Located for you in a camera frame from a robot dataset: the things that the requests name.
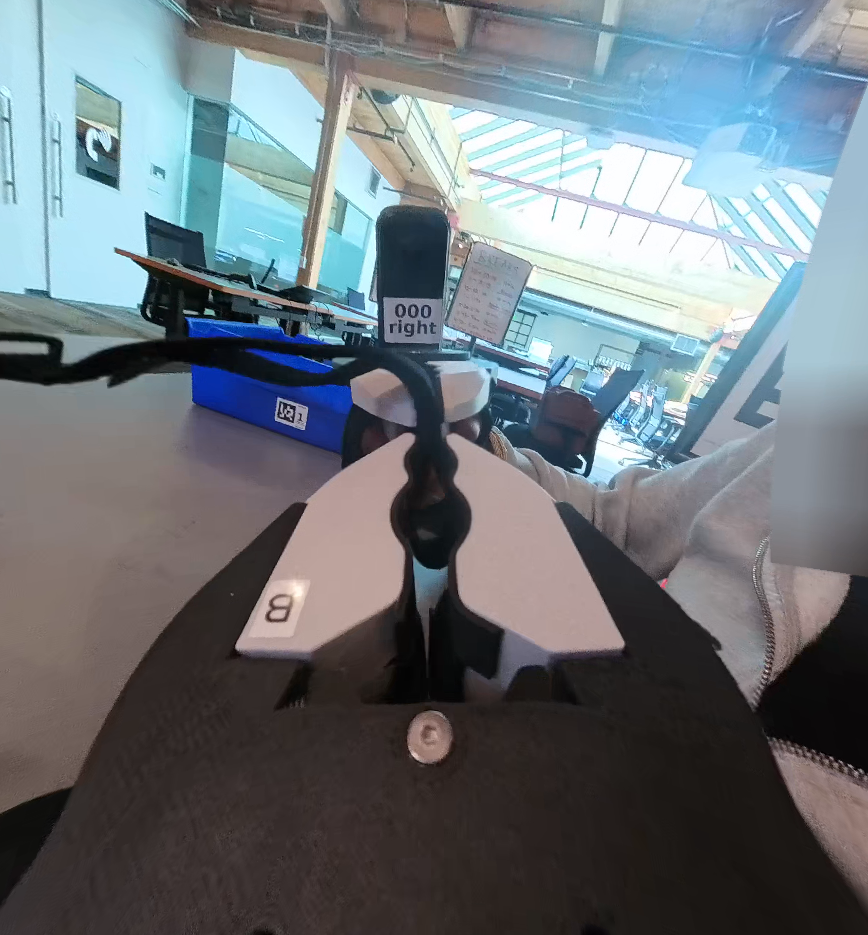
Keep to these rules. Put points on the person's right forearm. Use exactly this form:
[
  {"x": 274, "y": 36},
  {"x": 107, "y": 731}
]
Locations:
[{"x": 660, "y": 504}]

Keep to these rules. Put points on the wooden office desk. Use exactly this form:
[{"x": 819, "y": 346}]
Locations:
[{"x": 207, "y": 281}]

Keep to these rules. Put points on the glass skylight roof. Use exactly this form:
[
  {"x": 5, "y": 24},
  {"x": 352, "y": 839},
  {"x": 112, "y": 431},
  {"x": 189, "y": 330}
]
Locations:
[{"x": 624, "y": 190}]

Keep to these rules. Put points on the white ceiling projector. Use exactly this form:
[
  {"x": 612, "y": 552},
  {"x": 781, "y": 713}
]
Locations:
[{"x": 733, "y": 157}]

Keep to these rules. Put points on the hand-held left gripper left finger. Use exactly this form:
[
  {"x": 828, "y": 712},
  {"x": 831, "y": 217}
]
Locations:
[{"x": 332, "y": 570}]

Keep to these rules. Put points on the black office chair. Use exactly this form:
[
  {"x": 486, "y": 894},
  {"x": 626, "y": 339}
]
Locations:
[{"x": 160, "y": 299}]

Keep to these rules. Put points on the person's black shirt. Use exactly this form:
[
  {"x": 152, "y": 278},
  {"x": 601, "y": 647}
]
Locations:
[{"x": 836, "y": 672}]

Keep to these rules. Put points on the black framed marker sign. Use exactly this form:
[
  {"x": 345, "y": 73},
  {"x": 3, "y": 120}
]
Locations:
[{"x": 741, "y": 380}]

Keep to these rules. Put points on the grey desk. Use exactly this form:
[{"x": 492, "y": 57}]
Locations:
[{"x": 112, "y": 548}]

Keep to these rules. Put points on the blue storage bin white label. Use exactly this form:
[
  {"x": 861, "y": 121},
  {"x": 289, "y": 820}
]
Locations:
[{"x": 258, "y": 394}]

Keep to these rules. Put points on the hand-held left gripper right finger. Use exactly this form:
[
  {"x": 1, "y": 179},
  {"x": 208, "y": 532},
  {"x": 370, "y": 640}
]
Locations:
[{"x": 529, "y": 577}]

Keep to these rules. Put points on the framed wall picture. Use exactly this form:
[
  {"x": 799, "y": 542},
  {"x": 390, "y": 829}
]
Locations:
[{"x": 98, "y": 135}]

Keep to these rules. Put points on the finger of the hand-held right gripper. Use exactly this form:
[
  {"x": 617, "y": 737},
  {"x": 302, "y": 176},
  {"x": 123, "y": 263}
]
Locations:
[
  {"x": 467, "y": 394},
  {"x": 386, "y": 398}
]

